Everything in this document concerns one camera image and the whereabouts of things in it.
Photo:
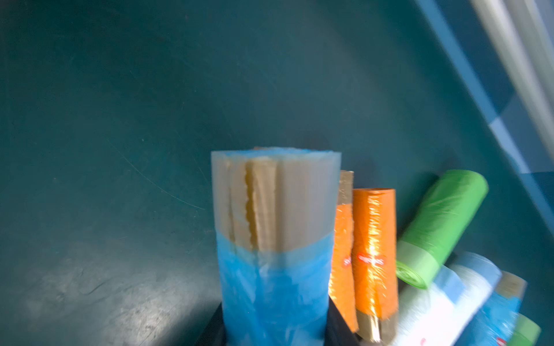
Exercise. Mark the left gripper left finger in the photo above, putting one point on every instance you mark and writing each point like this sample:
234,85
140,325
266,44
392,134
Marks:
214,333

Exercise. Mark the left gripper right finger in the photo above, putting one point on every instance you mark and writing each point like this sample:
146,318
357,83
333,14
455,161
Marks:
337,331

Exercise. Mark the orange trash bag roll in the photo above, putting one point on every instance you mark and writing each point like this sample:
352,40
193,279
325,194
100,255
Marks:
341,284
374,264

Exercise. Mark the blue trash bag roll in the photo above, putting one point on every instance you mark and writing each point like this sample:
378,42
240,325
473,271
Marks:
495,321
274,215

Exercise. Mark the green trash bag roll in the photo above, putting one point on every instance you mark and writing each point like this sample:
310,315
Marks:
526,332
444,214

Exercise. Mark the white trash bag roll left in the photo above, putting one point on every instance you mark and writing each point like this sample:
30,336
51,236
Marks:
423,312

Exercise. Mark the white trash bag roll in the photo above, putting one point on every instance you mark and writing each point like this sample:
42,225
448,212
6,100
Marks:
423,312
480,277

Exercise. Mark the white trash bag roll right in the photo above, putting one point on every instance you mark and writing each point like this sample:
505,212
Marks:
480,277

